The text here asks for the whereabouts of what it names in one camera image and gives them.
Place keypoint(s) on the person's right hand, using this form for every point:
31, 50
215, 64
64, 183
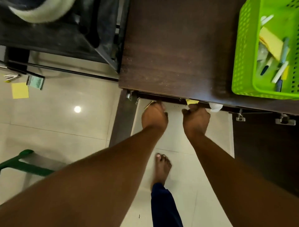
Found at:
196, 121

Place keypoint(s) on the person's left hand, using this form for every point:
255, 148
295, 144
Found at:
154, 117

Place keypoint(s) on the yellow square note sheet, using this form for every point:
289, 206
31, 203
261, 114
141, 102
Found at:
192, 102

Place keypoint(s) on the blue pen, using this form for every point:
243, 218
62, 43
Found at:
279, 86

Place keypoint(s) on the clear plastic bag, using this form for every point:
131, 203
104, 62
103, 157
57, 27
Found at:
261, 56

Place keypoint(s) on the yellow sticky note pad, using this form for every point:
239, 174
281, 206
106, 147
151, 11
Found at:
272, 42

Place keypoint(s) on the teal pen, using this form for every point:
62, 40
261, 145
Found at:
285, 50

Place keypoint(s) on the short white chalk piece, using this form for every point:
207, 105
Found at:
266, 19

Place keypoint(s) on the pale teal packet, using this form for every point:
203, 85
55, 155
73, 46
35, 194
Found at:
35, 82

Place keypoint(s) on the green sneaker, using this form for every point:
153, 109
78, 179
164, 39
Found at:
42, 14

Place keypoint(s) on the person's right forearm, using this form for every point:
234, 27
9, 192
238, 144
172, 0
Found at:
245, 187

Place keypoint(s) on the person's left forearm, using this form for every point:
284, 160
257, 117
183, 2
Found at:
81, 187

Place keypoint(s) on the person's right foot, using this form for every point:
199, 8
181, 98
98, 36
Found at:
162, 168

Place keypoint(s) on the dark brown low bench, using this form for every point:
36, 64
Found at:
175, 46

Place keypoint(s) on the green plastic basket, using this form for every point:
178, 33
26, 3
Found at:
243, 58

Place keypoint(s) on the dark blue trousers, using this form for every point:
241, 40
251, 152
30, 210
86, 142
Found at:
163, 208

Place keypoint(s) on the black metal shoe rack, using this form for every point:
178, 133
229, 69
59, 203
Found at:
58, 39

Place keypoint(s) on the green plastic stool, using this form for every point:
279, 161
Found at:
28, 167

